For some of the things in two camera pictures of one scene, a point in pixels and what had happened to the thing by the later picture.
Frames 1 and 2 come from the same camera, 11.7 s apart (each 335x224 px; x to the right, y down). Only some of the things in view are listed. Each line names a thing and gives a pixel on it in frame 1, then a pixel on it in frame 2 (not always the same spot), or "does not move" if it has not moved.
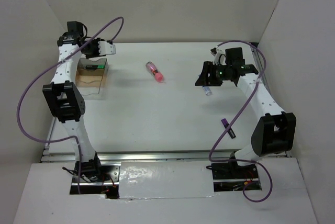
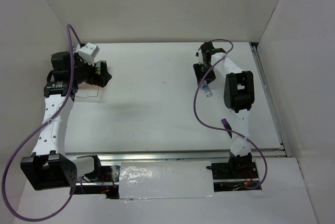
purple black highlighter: [230, 131] does not move
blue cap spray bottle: [207, 90] does not move
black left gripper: [97, 53] to [101, 79]
